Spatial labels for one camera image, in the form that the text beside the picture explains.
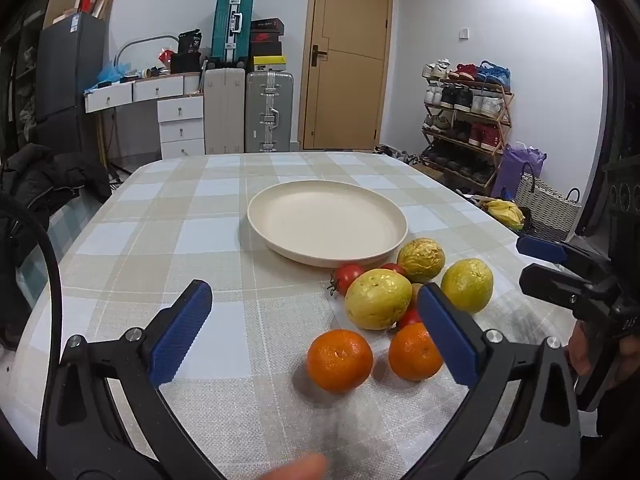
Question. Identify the loose sneakers group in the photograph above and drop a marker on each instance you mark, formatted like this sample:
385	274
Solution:
395	152

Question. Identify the dark display cabinet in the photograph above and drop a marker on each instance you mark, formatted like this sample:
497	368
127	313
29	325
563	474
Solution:
22	75

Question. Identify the person's left hand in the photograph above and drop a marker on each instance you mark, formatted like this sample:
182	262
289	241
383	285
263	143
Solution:
300	469

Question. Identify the orange mandarin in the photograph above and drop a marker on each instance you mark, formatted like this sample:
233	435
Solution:
340	360
415	351

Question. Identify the black shoe box red lid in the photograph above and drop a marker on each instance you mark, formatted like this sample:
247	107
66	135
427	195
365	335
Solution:
266	25

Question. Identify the small cardboard box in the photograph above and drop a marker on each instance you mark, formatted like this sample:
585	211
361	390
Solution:
434	172

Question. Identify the person's right forearm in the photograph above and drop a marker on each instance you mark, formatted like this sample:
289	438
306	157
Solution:
620	420

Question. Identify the purple bag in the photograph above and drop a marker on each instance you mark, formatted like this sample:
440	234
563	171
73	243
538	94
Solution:
517	170

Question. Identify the blue plastic bag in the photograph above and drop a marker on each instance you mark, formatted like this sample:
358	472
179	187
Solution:
112	72

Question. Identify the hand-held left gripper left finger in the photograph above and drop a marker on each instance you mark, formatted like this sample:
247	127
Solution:
182	332

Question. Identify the plain black shoe box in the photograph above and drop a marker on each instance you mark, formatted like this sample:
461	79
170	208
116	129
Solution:
265	49

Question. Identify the dark grey refrigerator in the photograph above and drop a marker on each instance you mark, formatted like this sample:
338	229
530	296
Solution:
70	70

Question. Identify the cream round plate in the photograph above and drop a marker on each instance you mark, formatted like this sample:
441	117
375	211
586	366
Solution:
325	220

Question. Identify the person's right hand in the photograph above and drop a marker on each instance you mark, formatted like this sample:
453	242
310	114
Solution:
580	355

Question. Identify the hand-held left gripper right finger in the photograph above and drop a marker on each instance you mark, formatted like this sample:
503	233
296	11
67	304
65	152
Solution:
445	330

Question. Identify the silver suitcase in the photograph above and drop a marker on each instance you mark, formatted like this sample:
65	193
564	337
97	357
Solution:
270	110

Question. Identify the teal suitcase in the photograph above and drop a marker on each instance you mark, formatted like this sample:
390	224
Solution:
231	27

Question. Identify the narrow cardboard box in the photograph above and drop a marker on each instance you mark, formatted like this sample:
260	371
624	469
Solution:
105	2

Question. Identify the black printed pouch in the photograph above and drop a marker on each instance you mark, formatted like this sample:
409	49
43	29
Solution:
190	40

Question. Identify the beige suitcase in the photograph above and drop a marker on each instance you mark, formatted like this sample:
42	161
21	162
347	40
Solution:
224	110

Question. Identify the black jacket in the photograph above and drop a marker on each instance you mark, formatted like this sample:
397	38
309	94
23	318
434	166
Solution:
45	180

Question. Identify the wrinkled yellow passion fruit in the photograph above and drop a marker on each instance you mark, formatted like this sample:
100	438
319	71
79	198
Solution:
421	260

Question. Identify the small red packet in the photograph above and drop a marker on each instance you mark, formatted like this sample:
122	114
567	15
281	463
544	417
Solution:
166	55

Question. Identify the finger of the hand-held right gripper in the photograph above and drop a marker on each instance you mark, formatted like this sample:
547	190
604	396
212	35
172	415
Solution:
550	282
542	249

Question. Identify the rows of racked shoes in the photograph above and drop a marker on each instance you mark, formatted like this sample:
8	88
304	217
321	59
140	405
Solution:
452	97

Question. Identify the small yellow-green passion fruit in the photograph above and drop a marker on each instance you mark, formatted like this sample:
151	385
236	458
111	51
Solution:
467	285

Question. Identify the brown longan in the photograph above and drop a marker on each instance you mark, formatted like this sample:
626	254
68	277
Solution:
415	292

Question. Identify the wooden door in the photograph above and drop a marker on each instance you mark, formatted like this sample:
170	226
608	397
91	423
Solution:
345	85

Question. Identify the white and yellow shoe box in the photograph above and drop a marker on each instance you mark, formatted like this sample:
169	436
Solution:
269	63

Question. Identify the red and black shoe box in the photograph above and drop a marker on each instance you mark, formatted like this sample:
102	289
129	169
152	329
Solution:
266	36

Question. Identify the black storage box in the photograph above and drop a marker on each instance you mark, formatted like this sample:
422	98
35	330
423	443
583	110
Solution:
185	62

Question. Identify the white desk with drawers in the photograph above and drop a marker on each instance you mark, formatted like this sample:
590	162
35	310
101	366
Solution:
150	91

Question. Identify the teal checked cloth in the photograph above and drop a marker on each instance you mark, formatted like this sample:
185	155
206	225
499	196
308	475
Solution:
65	225

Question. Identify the bunch of bananas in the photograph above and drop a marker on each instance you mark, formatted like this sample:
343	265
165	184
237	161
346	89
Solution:
505	212

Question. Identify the red tomato with stem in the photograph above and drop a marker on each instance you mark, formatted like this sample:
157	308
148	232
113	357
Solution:
348	278

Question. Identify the white drawer cabinet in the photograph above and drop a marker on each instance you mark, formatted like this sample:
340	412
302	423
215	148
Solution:
181	130

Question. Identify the woven basket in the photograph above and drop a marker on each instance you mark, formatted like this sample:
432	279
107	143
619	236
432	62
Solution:
545	205

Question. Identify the silver arched hoop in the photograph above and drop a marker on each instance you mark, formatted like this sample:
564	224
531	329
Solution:
150	38

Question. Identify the large yellow passion fruit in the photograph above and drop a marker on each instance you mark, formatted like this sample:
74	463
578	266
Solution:
378	299

